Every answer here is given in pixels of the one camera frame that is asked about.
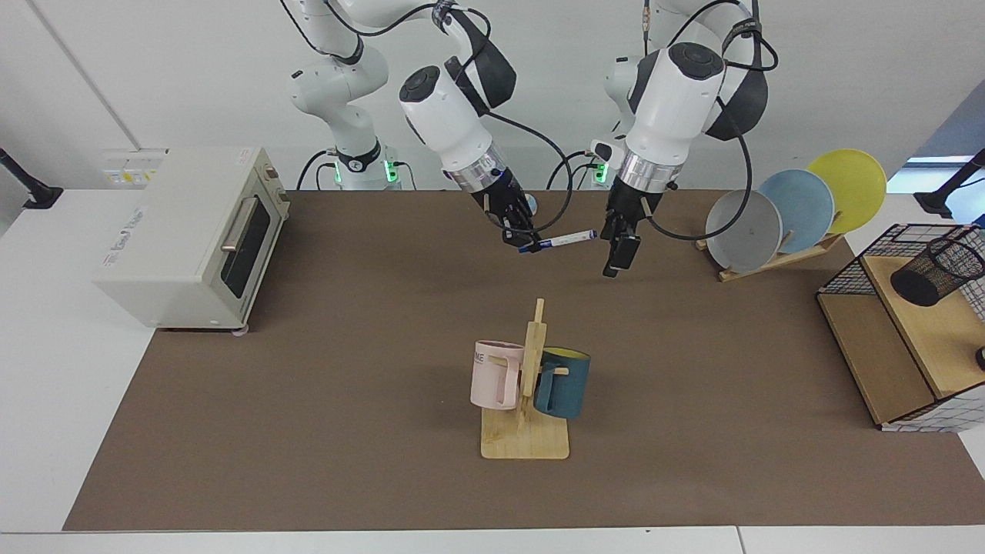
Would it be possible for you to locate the white wall socket box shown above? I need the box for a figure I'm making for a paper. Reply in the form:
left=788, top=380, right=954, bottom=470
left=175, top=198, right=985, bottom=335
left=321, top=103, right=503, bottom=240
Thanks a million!
left=102, top=148, right=169, bottom=187

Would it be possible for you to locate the blue whiteboard marker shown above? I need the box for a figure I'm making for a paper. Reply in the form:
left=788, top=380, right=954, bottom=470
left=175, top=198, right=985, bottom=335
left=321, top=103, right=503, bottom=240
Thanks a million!
left=518, top=229, right=598, bottom=253

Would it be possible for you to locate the pale toaster oven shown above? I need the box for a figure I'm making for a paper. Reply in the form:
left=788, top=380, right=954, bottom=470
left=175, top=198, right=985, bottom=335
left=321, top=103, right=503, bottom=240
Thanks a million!
left=94, top=146, right=292, bottom=333

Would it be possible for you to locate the black clamp stand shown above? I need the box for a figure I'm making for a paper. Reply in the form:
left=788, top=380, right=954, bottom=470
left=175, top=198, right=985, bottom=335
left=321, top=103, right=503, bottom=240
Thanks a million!
left=0, top=148, right=64, bottom=210
left=914, top=149, right=985, bottom=220

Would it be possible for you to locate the light blue plate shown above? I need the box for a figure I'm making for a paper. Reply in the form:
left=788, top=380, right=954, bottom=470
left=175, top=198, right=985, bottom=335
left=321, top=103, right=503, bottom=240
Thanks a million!
left=758, top=169, right=836, bottom=255

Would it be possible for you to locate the wire basket with wooden floor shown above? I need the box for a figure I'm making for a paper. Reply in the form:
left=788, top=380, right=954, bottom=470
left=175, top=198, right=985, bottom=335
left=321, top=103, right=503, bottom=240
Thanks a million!
left=816, top=223, right=985, bottom=433

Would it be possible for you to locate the dark teal cup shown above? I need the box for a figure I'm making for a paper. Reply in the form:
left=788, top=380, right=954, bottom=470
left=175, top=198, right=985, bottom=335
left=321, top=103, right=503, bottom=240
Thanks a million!
left=533, top=348, right=592, bottom=420

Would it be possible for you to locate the black mesh pen holder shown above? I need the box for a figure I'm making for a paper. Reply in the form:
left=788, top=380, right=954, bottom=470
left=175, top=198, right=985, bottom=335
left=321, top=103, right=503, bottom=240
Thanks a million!
left=890, top=237, right=985, bottom=308

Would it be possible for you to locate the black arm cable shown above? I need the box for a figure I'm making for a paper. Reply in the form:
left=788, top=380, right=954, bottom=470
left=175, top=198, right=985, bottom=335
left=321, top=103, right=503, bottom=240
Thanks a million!
left=643, top=0, right=780, bottom=242
left=279, top=0, right=576, bottom=233

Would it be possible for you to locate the brown table cloth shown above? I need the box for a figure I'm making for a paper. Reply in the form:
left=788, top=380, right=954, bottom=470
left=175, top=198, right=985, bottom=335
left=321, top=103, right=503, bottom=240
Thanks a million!
left=63, top=190, right=985, bottom=532

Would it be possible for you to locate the grey plate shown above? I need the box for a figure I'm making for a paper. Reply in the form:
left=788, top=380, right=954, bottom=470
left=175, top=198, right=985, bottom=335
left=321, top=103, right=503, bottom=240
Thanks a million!
left=706, top=189, right=783, bottom=272

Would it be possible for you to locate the yellow plate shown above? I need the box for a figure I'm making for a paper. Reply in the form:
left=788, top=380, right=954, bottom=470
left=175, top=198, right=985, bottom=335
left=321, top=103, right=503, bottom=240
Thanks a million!
left=806, top=149, right=887, bottom=234

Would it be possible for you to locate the wooden cup stand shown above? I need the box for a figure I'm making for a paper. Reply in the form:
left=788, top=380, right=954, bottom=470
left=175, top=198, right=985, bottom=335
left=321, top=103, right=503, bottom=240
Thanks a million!
left=481, top=299, right=570, bottom=461

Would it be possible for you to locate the pink cup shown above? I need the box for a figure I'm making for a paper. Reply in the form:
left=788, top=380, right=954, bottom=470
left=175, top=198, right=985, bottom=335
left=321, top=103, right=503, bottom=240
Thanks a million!
left=470, top=340, right=526, bottom=411

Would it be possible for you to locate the wooden plate rack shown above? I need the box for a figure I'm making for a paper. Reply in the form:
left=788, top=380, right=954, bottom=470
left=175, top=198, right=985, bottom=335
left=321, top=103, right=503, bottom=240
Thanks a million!
left=695, top=231, right=847, bottom=283

